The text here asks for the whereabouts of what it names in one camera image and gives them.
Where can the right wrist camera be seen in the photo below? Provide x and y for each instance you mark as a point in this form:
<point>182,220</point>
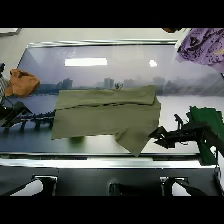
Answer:
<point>179,120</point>

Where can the brown garment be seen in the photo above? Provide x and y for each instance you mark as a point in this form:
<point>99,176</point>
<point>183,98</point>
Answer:
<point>23,83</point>

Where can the purple printed garment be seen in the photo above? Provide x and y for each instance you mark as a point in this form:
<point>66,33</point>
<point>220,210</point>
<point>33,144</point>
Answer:
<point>205,46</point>

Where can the silver frame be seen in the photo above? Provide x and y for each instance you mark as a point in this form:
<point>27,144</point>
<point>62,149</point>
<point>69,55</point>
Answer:
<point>100,162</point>

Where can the striped garment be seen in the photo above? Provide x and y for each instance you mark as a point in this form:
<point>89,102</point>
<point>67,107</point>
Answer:
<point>2,88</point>

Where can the dark green garment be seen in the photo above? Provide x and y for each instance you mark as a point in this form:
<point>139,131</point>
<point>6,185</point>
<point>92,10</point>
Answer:
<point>208,115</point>

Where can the olive green garment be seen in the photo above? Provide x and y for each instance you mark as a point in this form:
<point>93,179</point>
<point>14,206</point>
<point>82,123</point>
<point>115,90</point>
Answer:
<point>106,115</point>

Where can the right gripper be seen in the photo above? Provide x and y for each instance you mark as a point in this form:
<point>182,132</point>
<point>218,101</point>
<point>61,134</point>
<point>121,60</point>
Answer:
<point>183,134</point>

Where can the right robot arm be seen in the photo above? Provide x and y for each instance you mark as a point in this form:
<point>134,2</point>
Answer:
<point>213,138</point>

